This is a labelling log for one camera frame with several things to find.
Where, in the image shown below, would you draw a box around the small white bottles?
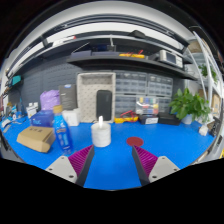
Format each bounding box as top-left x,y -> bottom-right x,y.
26,101 -> 40,118

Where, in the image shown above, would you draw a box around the clear organizer box, coloured parts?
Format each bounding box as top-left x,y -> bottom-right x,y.
135,96 -> 160,116

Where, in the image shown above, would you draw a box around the purple plastic bag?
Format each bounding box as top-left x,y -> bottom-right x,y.
39,89 -> 62,112

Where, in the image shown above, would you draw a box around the brown cardboard box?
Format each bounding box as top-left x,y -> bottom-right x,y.
16,126 -> 57,154

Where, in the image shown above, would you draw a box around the black zip case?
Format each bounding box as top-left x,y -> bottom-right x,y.
95,89 -> 113,122

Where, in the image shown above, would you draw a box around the white faceted cup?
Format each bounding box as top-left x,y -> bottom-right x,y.
90,121 -> 112,148

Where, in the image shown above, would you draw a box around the blue carton box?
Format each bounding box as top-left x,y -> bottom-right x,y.
30,110 -> 55,128

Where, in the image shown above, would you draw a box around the flat black case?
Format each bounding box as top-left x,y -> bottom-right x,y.
157,112 -> 182,126

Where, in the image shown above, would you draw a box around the teal bin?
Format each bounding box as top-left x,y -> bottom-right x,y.
10,75 -> 23,86

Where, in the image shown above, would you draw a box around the small white object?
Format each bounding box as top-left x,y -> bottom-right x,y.
198,124 -> 210,137

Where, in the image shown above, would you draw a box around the white perforated tray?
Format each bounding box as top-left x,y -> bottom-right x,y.
76,71 -> 117,124

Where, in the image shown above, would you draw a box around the flat round red coaster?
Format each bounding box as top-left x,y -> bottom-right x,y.
126,136 -> 145,148

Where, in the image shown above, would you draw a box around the dark grey upright carton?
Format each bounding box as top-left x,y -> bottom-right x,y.
58,83 -> 78,111

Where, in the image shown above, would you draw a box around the black wall shelf unit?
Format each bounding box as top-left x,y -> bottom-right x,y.
6,13 -> 201,83

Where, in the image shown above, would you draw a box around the black box with white label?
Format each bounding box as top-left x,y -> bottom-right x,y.
138,114 -> 160,126

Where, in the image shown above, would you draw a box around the yellow tool with red leads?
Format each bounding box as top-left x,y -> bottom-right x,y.
113,110 -> 139,124

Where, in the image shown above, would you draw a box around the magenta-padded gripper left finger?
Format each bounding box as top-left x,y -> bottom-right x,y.
45,144 -> 96,187

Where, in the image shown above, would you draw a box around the white carton box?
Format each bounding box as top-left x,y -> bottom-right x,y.
61,108 -> 81,127

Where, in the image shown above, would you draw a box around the white shelf unit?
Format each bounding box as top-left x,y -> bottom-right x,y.
186,31 -> 224,134

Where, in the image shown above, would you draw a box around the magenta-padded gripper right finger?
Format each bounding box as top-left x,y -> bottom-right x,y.
131,144 -> 181,187

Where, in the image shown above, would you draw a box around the green potted plant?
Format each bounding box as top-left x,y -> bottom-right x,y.
168,87 -> 212,126

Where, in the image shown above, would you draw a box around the grey small-parts drawer cabinet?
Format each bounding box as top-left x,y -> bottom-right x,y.
147,73 -> 174,114
114,70 -> 148,118

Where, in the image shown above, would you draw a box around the blue drink bottle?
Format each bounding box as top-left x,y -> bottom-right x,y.
52,105 -> 74,157

